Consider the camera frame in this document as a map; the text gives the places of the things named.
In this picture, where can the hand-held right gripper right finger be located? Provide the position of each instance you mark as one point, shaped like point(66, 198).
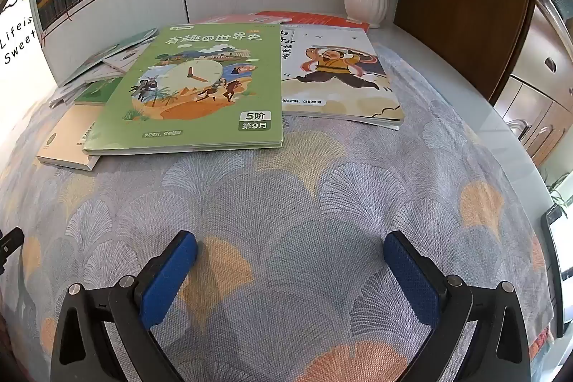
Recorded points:
point(412, 283)

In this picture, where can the white book with warrior figure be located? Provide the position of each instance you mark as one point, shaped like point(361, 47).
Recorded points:
point(340, 95)

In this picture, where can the light wooden drawer cabinet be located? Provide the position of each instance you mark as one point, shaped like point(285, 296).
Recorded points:
point(537, 51)

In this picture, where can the pale green thin book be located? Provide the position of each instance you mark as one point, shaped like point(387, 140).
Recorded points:
point(112, 53)

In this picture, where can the red book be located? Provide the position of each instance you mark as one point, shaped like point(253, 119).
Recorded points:
point(313, 17)

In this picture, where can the small green plant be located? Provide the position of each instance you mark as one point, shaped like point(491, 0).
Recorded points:
point(559, 189)

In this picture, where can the tree and clouds wall decal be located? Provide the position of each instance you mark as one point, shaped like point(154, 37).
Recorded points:
point(13, 46)

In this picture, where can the small green book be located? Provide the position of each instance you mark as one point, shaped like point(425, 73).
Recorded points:
point(103, 92)

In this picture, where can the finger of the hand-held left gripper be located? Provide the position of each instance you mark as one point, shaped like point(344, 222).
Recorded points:
point(10, 243)

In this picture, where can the green clock cover book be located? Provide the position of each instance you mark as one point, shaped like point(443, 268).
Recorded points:
point(179, 118)

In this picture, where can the fan patterned tablecloth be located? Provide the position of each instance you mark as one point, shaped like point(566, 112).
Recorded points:
point(286, 194)

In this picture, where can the cream book with green logo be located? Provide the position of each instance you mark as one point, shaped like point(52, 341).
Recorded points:
point(62, 140)

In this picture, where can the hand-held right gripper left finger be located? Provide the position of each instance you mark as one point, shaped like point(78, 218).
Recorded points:
point(170, 283)

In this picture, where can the dark wooden cabinet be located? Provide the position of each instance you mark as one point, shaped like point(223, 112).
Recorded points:
point(456, 28)

